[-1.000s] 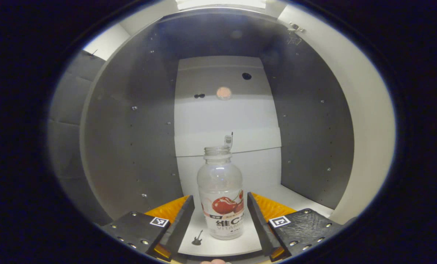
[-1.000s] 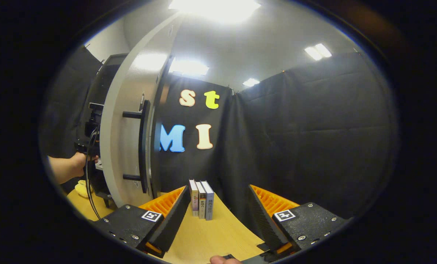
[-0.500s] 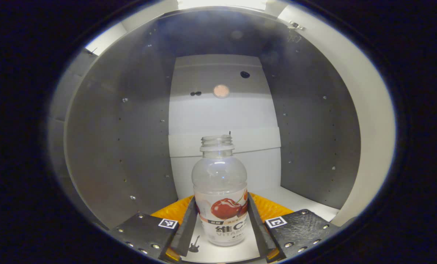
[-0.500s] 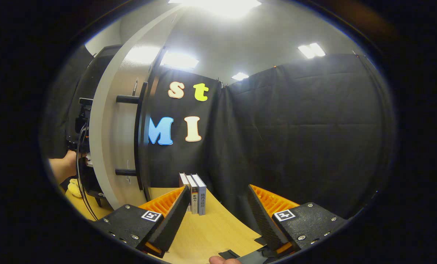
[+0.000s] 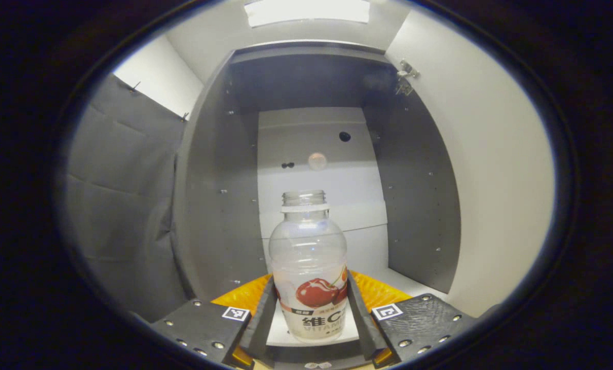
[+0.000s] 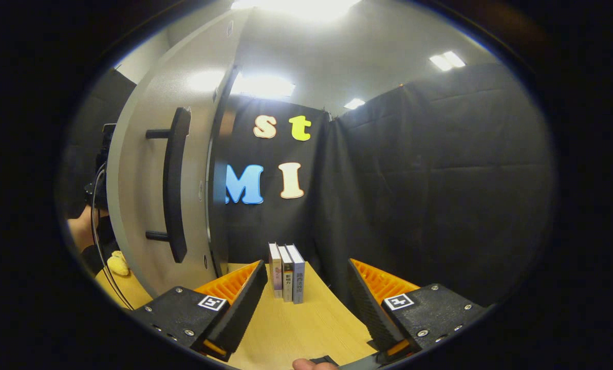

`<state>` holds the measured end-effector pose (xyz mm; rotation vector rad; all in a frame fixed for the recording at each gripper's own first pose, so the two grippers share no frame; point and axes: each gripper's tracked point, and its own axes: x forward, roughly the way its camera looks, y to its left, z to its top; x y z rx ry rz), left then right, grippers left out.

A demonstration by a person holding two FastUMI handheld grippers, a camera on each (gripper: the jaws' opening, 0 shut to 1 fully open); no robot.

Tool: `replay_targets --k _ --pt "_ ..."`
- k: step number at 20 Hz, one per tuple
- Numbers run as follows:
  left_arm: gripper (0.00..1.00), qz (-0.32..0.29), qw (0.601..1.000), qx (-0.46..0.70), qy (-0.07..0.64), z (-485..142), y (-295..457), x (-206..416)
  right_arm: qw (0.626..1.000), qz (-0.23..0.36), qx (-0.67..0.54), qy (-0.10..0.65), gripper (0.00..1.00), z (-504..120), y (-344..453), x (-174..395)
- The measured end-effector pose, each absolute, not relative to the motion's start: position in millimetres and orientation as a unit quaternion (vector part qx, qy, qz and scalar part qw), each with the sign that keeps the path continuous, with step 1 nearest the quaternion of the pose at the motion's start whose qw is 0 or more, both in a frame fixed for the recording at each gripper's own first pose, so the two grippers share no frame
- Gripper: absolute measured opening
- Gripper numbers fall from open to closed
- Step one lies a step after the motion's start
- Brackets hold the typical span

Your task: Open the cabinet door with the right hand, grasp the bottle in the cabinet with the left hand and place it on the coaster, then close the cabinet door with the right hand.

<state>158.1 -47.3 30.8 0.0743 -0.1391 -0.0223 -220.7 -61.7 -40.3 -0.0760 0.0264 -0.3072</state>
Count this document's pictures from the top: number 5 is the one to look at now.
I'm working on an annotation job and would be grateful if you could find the metal door hinge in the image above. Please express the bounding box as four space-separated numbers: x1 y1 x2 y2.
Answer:
395 59 421 97

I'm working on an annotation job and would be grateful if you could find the clear plastic bottle cherry label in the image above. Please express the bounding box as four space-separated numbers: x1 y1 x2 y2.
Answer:
268 190 349 344

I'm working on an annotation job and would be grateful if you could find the large ceiling light panel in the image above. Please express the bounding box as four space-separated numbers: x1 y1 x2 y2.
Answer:
244 0 371 28

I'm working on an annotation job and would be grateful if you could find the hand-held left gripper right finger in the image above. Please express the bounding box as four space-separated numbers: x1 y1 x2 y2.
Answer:
346 271 477 368

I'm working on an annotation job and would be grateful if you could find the grey cabinet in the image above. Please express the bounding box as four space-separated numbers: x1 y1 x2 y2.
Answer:
172 40 462 360

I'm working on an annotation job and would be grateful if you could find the black backdrop cloth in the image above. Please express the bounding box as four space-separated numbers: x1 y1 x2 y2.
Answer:
61 73 190 323

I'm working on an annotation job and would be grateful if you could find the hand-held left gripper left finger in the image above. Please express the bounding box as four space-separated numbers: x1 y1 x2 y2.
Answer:
150 275 278 369

